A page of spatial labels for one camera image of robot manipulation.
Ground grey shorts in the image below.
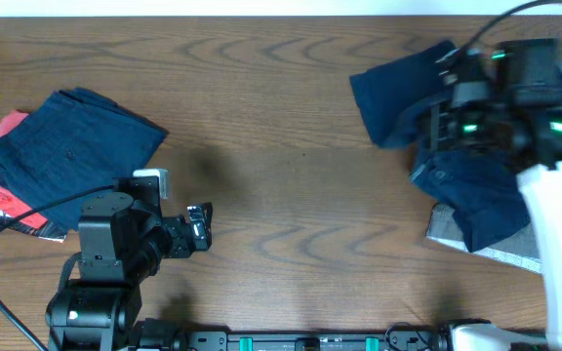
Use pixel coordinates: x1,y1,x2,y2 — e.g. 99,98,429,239
426,62,562,274

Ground folded navy shorts on stack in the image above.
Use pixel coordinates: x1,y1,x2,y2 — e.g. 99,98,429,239
0,88,168,232

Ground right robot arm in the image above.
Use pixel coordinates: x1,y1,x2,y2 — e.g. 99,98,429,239
412,39,562,350

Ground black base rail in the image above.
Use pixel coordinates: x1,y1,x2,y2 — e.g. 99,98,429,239
183,322,455,351

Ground navy blue shorts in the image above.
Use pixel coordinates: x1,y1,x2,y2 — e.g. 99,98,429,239
349,38,562,252

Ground folded black printed garment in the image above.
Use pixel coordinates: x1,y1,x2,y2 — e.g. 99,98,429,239
0,211,67,243

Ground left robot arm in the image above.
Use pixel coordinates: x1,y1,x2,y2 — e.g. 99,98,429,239
46,175,213,350

